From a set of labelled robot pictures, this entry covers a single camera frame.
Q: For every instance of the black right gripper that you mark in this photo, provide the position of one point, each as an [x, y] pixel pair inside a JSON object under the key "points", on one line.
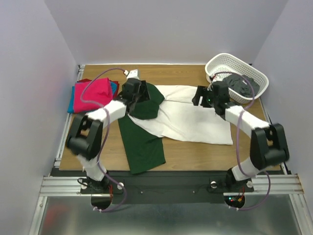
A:
{"points": [[200, 95]]}

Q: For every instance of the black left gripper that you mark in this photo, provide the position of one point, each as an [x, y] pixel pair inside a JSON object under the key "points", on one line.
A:
{"points": [[145, 96]]}

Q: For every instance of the white and green t-shirt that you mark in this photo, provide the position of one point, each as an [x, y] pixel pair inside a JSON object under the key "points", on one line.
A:
{"points": [[169, 113]]}

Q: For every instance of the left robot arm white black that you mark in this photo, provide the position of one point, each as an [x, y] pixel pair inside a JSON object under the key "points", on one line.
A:
{"points": [[85, 140]]}

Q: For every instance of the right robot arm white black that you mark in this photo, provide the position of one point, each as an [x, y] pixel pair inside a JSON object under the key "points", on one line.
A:
{"points": [[268, 144]]}

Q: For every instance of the dark red folded t-shirt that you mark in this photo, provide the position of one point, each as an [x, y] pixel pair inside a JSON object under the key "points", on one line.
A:
{"points": [[114, 86]]}

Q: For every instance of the blue folded t-shirt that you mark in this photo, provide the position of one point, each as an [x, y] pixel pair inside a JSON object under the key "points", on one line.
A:
{"points": [[70, 109]]}

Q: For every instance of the grey t-shirt in basket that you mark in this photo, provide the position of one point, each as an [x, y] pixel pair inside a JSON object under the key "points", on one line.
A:
{"points": [[239, 85]]}

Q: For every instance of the white perforated laundry basket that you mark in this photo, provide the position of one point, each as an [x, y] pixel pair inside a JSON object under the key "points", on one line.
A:
{"points": [[229, 63]]}

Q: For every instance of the pink folded t-shirt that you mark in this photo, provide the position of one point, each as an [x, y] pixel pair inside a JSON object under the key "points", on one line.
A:
{"points": [[99, 91]]}

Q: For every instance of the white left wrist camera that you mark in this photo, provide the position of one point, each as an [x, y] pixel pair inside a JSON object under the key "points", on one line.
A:
{"points": [[132, 74]]}

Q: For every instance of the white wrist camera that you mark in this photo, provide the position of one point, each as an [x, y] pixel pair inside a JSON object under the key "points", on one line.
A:
{"points": [[132, 74], [213, 78]]}

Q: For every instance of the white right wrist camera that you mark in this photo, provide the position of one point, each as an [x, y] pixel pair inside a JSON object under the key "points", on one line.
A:
{"points": [[213, 78]]}

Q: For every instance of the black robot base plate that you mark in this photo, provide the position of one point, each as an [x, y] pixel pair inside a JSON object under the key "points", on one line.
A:
{"points": [[164, 187]]}

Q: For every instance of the aluminium frame rail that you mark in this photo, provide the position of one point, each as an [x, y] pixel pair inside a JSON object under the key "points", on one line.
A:
{"points": [[275, 207]]}

